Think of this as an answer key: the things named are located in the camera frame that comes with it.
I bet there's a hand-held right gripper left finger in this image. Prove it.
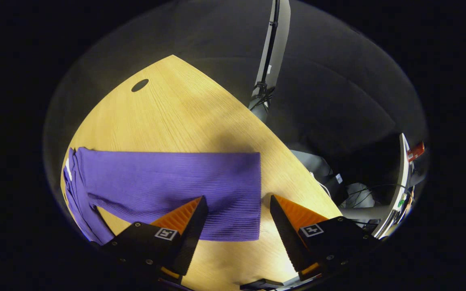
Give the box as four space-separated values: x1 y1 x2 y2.
102 196 209 284

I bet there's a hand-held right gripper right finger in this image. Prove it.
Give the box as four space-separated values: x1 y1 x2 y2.
269 195 379 282

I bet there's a purple knit shirt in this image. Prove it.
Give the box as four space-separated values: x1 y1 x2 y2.
62 146 263 246

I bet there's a white crumpled plastic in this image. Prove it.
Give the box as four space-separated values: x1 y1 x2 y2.
344 183 375 207

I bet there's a white desk board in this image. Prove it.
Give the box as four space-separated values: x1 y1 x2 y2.
373 133 413 240

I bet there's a small red device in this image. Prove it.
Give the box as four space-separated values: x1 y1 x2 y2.
406 141 425 162

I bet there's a black table cable grommet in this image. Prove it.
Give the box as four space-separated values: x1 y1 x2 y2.
131 78 150 93

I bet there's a white frame pole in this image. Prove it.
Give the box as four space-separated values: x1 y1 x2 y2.
248 0 291 124

